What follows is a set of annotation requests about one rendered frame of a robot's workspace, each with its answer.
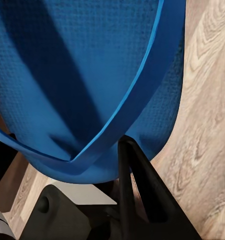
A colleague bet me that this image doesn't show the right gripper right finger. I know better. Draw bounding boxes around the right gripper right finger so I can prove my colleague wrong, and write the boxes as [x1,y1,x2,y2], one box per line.
[118,135,202,240]

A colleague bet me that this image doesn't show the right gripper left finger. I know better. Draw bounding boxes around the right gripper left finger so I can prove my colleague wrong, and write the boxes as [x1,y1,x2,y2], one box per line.
[0,133,18,181]

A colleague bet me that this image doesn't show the sandal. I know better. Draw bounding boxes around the sandal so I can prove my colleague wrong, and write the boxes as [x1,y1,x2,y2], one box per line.
[0,0,186,185]

